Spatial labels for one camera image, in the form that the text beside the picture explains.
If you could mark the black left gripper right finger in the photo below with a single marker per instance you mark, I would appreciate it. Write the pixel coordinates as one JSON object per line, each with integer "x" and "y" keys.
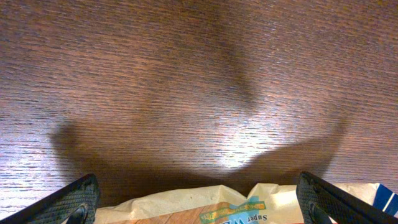
{"x": 322, "y": 202}

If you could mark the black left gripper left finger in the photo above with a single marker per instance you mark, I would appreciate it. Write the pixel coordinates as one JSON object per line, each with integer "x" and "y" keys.
{"x": 75, "y": 203}

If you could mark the beige chips bag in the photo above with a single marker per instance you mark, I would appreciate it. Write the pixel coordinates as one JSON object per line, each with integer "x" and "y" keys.
{"x": 265, "y": 203}

